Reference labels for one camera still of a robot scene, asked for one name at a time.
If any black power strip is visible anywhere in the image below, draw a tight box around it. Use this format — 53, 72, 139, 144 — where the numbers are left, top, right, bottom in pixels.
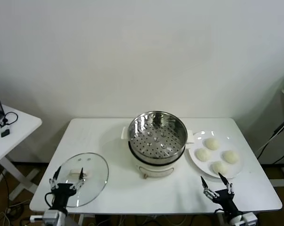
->
273, 117, 284, 136

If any white electric cooking pot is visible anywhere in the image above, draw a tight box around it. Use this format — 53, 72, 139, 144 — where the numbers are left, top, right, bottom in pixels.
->
129, 145, 187, 180

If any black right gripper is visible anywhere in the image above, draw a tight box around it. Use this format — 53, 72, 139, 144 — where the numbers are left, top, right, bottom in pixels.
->
200, 172, 240, 216

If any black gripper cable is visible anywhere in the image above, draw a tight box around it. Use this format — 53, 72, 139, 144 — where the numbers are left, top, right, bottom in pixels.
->
44, 192, 57, 210

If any round white plate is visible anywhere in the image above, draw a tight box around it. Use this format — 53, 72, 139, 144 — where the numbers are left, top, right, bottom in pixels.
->
187, 130, 247, 179

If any grey hanging cable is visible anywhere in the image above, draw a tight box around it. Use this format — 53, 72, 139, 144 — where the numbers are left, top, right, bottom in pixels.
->
256, 124, 284, 157

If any perforated steel steamer basket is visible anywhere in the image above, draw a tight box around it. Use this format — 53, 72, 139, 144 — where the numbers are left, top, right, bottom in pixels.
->
121, 111, 195, 165

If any black floor cable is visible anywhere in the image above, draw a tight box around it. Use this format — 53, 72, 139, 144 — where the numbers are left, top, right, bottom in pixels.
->
0, 164, 11, 203

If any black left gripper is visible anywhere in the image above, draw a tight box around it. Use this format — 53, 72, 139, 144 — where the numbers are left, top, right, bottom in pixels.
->
49, 165, 85, 210

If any white stand base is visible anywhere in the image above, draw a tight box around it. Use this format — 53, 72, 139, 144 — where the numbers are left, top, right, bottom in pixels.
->
271, 166, 284, 187

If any white side table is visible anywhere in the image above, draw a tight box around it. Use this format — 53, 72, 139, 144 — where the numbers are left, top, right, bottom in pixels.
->
0, 103, 43, 201

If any round glass pot lid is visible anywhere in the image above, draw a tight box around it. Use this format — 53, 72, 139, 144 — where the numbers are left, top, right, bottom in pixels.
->
57, 152, 109, 208

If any black looped cable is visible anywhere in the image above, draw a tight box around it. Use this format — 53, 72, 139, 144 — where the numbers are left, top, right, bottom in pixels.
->
1, 111, 19, 127

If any white steamed baozi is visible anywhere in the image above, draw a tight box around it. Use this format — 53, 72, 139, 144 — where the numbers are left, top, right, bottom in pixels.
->
223, 150, 241, 165
195, 148, 212, 162
203, 137, 220, 151
211, 161, 229, 175

